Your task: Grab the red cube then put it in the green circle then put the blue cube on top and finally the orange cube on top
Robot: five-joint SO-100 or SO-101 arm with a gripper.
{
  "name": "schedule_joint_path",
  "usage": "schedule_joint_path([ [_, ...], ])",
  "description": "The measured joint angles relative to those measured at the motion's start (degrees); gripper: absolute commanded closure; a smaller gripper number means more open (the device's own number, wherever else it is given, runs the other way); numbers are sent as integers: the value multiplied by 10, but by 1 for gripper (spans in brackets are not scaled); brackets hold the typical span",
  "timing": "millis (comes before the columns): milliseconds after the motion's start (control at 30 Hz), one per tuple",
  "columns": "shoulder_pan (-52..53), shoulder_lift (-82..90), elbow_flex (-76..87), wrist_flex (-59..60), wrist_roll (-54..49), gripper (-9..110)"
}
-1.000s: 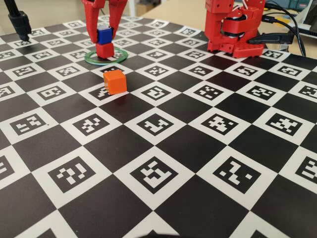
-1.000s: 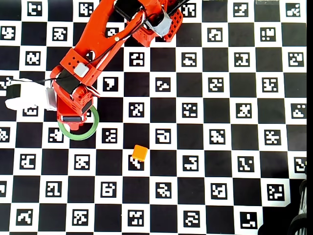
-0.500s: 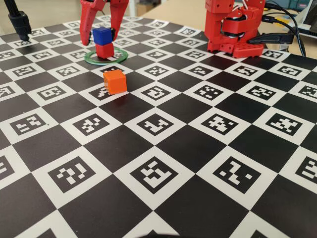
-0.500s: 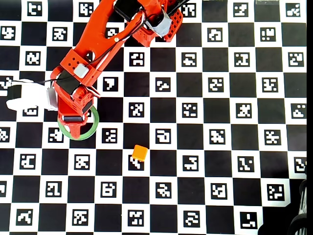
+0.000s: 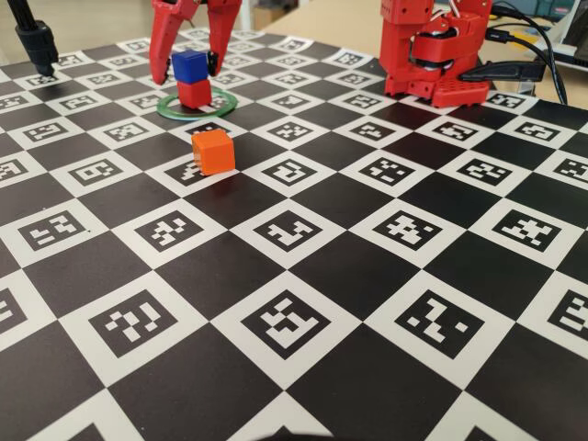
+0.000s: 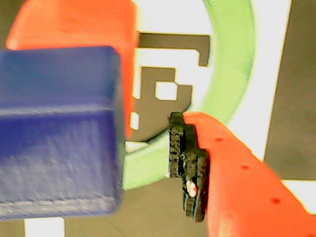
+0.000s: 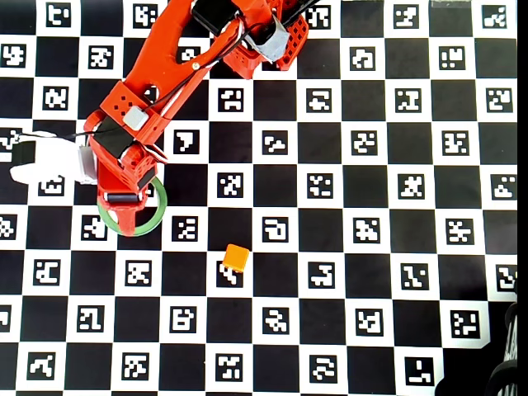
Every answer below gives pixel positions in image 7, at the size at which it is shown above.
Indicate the black flexible tripod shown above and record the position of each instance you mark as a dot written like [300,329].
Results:
[511,330]

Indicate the orange cube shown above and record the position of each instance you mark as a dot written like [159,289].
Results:
[236,257]

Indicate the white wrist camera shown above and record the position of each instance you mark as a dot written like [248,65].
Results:
[53,161]

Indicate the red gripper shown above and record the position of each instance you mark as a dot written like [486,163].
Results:
[122,197]

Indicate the small white square clip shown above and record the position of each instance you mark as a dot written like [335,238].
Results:
[136,118]

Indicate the black white marker mat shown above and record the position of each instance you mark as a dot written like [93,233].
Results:
[330,231]

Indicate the red robot arm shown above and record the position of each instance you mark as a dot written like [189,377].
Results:
[165,53]

